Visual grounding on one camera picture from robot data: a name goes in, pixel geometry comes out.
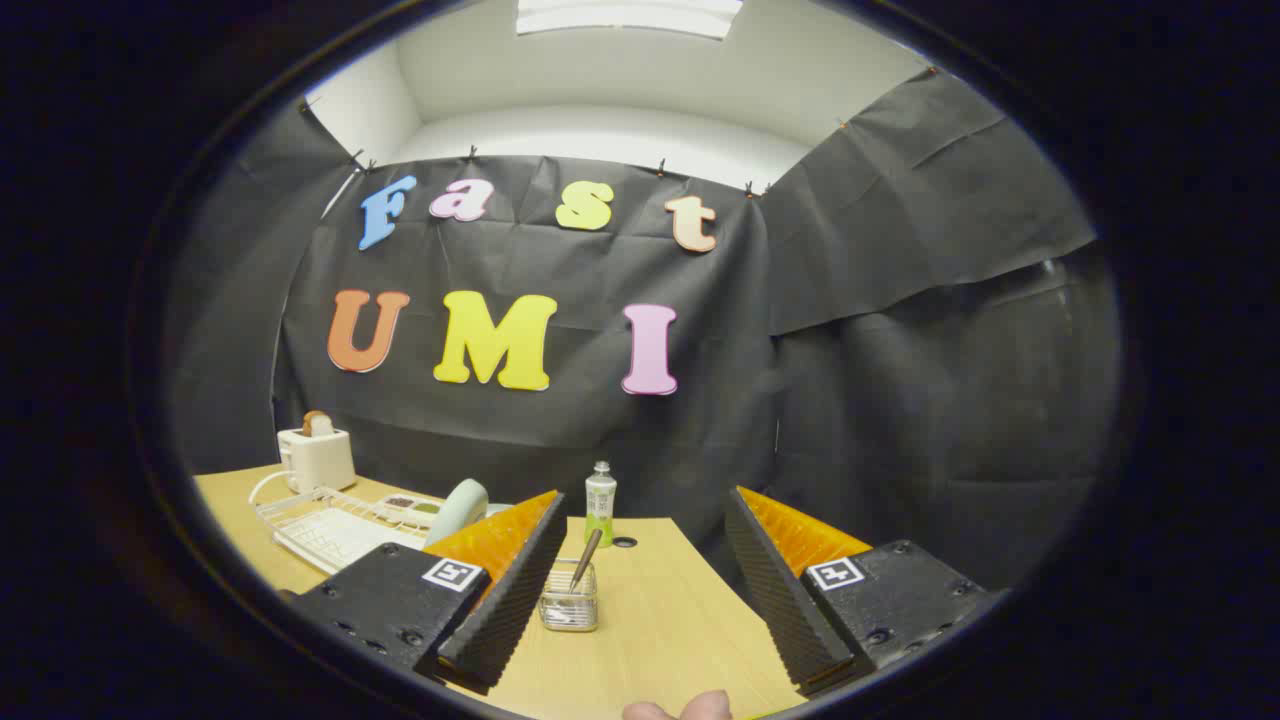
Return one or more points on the small white sauce dish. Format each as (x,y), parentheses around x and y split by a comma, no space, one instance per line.
(412,504)

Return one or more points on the black backdrop cloth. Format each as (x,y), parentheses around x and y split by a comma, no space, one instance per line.
(900,400)

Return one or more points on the pale green plate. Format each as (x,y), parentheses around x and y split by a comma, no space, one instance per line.
(455,510)

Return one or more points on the brown bread slice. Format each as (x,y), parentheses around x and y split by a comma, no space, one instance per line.
(318,423)

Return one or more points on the white green bottle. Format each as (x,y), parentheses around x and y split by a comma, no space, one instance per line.
(600,500)

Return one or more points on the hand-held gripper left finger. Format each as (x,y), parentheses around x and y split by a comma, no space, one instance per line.
(505,600)

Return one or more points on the white dish rack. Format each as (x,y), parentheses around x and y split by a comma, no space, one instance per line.
(330,530)

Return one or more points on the white toaster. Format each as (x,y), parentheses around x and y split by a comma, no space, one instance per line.
(318,462)

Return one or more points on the ceiling light panel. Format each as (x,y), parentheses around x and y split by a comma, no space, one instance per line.
(630,15)

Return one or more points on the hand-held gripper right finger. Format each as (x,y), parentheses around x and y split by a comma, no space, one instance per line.
(785,600)

